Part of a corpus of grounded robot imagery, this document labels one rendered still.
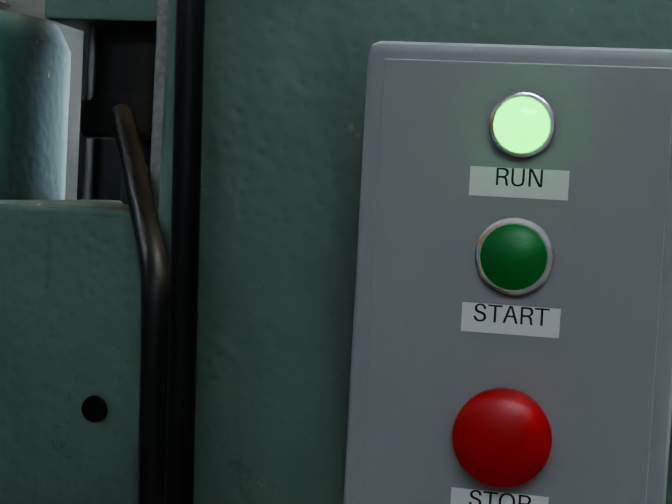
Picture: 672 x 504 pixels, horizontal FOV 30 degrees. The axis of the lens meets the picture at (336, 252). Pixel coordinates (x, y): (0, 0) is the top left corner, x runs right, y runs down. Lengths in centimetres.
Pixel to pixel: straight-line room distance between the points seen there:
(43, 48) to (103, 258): 12
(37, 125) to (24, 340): 11
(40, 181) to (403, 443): 27
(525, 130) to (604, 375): 8
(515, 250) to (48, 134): 29
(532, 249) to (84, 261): 22
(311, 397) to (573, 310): 12
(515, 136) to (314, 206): 10
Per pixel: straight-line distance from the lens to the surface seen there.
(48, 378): 54
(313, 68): 46
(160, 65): 52
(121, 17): 56
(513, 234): 38
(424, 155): 39
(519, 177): 39
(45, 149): 61
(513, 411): 38
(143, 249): 46
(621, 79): 39
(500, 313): 39
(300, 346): 46
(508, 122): 38
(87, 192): 205
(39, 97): 60
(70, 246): 53
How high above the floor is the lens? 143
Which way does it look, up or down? 3 degrees down
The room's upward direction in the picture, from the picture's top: 3 degrees clockwise
